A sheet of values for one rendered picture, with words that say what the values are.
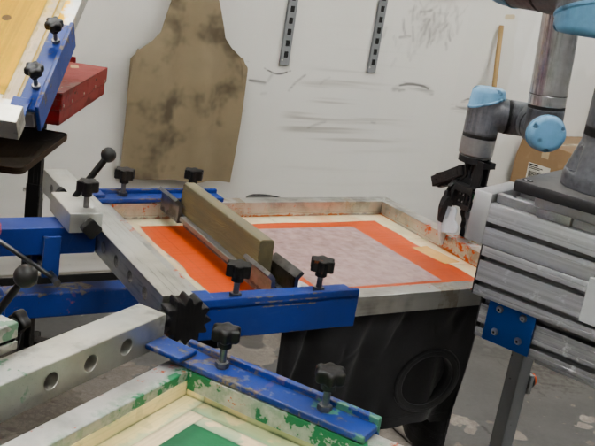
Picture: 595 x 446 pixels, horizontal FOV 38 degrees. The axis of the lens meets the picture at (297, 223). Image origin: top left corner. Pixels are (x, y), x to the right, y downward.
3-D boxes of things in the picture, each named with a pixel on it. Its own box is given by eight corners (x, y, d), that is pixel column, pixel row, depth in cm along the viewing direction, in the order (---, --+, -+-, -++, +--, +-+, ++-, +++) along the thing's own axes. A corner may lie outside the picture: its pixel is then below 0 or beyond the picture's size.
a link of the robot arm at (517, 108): (559, 148, 185) (507, 140, 185) (546, 138, 196) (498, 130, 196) (567, 111, 183) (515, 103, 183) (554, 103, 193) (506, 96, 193)
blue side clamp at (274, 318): (338, 314, 158) (344, 278, 156) (353, 326, 154) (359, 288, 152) (185, 327, 143) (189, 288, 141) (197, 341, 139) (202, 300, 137)
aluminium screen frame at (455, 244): (382, 210, 227) (385, 196, 225) (545, 299, 179) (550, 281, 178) (85, 215, 186) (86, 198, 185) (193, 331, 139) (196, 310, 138)
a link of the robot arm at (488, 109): (513, 93, 185) (475, 87, 185) (503, 143, 189) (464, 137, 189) (507, 88, 193) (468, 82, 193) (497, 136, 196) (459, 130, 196)
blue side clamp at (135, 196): (212, 216, 203) (215, 188, 201) (220, 223, 199) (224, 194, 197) (84, 219, 188) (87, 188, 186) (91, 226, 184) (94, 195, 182)
